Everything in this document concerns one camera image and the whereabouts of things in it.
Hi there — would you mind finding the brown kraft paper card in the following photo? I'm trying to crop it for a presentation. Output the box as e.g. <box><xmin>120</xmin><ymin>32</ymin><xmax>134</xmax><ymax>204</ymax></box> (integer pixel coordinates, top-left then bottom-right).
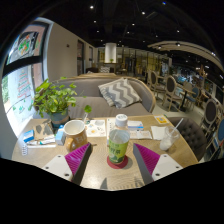
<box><xmin>33</xmin><ymin>119</ymin><xmax>55</xmax><ymax>141</ymax></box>

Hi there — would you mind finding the yellow square table sticker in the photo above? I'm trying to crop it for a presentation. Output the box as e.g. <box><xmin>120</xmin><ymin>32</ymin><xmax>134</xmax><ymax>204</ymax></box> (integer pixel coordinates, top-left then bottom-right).
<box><xmin>153</xmin><ymin>114</ymin><xmax>170</xmax><ymax>126</ymax></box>

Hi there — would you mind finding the group of ceiling spot lights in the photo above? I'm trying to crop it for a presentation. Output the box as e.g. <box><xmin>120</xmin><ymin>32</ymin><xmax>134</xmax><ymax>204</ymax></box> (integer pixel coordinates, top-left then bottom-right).
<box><xmin>88</xmin><ymin>1</ymin><xmax>223</xmax><ymax>79</ymax></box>

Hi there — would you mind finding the clear plastic cup with straw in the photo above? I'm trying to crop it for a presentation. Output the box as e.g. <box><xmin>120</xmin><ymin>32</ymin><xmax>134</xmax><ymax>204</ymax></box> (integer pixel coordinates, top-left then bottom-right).
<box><xmin>158</xmin><ymin>117</ymin><xmax>184</xmax><ymax>152</ymax></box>

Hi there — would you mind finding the green potted plant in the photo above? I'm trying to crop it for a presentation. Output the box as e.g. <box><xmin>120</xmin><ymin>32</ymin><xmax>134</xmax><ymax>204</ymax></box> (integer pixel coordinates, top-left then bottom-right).
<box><xmin>28</xmin><ymin>76</ymin><xmax>93</xmax><ymax>128</ymax></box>

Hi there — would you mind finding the white tube with teal end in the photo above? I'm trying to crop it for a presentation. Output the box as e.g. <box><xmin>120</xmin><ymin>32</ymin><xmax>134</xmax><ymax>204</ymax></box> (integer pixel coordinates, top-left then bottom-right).
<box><xmin>25</xmin><ymin>138</ymin><xmax>58</xmax><ymax>148</ymax></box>

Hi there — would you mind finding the dark grey tufted armchair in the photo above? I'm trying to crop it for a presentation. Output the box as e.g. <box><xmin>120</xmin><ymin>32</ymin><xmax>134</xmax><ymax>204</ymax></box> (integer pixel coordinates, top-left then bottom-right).
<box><xmin>166</xmin><ymin>115</ymin><xmax>208</xmax><ymax>162</ymax></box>

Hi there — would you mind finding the flat round red coaster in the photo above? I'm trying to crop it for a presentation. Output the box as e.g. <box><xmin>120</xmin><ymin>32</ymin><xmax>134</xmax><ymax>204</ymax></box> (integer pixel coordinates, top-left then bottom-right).
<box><xmin>106</xmin><ymin>153</ymin><xmax>129</xmax><ymax>170</ymax></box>

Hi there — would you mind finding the green-label clear drink bottle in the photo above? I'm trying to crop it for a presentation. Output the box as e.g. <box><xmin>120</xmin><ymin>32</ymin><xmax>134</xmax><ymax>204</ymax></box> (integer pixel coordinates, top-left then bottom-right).
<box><xmin>107</xmin><ymin>113</ymin><xmax>131</xmax><ymax>165</ymax></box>

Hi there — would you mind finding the light blue small carton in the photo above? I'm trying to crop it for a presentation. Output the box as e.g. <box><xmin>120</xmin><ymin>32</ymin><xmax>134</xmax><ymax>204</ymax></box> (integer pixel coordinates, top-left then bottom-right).
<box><xmin>54</xmin><ymin>128</ymin><xmax>67</xmax><ymax>146</ymax></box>

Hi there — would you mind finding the grey curved sofa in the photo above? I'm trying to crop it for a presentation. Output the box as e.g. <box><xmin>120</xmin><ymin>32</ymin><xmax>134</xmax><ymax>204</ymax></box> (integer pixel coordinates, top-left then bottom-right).
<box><xmin>49</xmin><ymin>75</ymin><xmax>157</xmax><ymax>119</ymax></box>

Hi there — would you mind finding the grey white chevron cushion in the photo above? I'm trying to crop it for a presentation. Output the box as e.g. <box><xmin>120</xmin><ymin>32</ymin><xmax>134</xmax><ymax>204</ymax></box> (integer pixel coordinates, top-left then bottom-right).
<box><xmin>97</xmin><ymin>77</ymin><xmax>143</xmax><ymax>109</ymax></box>

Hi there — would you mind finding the blue and white small box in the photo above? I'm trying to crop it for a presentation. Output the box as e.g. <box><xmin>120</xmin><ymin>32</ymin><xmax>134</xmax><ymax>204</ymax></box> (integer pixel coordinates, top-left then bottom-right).
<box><xmin>22</xmin><ymin>129</ymin><xmax>35</xmax><ymax>144</ymax></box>

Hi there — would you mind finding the white leaflet with orange print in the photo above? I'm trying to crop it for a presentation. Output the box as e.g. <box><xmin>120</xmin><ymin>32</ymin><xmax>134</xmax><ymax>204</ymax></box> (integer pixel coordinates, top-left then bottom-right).
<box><xmin>84</xmin><ymin>119</ymin><xmax>107</xmax><ymax>138</ymax></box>

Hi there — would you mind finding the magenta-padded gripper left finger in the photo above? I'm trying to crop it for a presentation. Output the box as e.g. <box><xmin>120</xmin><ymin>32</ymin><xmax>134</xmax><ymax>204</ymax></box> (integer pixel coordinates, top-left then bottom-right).
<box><xmin>41</xmin><ymin>142</ymin><xmax>93</xmax><ymax>186</ymax></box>

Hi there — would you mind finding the tan mug with white inside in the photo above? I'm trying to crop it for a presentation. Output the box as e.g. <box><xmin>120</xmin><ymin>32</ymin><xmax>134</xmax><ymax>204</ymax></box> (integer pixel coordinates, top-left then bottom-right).
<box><xmin>63</xmin><ymin>119</ymin><xmax>89</xmax><ymax>153</ymax></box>

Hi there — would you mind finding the white paper napkin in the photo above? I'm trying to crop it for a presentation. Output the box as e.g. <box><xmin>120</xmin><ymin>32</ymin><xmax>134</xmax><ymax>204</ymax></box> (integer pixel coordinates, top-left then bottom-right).
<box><xmin>150</xmin><ymin>125</ymin><xmax>167</xmax><ymax>141</ymax></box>

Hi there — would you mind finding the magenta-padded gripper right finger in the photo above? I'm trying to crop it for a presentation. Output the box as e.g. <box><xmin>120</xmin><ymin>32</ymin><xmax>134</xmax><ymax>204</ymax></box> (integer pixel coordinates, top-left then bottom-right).
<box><xmin>132</xmin><ymin>143</ymin><xmax>184</xmax><ymax>185</ymax></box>

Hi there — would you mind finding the group of wooden dining chairs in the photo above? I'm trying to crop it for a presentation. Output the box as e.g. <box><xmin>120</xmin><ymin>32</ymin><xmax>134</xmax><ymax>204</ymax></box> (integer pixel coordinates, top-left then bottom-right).
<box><xmin>146</xmin><ymin>64</ymin><xmax>224</xmax><ymax>158</ymax></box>

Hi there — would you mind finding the small white patterned card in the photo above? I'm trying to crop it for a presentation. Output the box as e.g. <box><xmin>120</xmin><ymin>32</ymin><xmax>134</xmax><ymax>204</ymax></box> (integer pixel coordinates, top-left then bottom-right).
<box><xmin>20</xmin><ymin>142</ymin><xmax>29</xmax><ymax>157</ymax></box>

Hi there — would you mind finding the white booklet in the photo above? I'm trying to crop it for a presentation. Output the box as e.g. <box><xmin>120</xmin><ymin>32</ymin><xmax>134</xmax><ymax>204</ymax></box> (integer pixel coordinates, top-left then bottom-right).
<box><xmin>105</xmin><ymin>117</ymin><xmax>118</xmax><ymax>135</ymax></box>

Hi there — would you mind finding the white printed paper slip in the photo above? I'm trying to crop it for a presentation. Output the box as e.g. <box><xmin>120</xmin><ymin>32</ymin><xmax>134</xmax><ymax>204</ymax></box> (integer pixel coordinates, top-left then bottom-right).
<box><xmin>129</xmin><ymin>129</ymin><xmax>153</xmax><ymax>140</ymax></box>

